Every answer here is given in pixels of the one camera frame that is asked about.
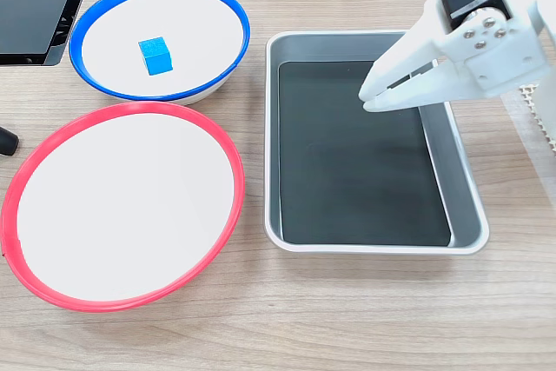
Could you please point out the black flat device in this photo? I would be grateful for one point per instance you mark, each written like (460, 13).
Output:
(30, 10)

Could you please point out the blue rimmed white dish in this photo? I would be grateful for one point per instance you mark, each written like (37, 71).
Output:
(195, 41)

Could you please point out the black rubber foot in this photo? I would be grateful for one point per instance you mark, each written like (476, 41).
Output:
(8, 141)

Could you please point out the red rimmed white dish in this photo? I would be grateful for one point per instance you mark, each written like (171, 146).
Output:
(126, 206)

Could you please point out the white mesh mat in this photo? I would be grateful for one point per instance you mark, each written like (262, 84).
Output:
(527, 93)

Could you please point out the blue cube block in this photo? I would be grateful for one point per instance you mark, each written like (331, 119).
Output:
(155, 56)

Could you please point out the black tray liner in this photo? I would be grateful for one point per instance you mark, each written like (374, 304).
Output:
(356, 171)

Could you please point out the silver metal tray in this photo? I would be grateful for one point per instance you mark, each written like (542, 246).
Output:
(460, 171)

